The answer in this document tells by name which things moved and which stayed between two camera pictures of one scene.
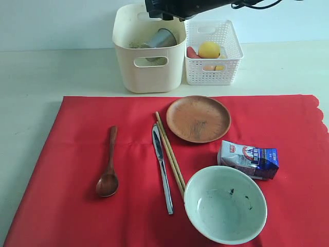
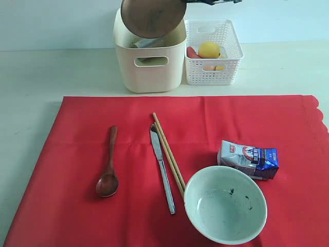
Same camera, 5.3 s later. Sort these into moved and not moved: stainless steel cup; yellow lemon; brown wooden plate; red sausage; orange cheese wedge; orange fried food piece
Moved: stainless steel cup; brown wooden plate
Not moved: yellow lemon; orange cheese wedge; red sausage; orange fried food piece
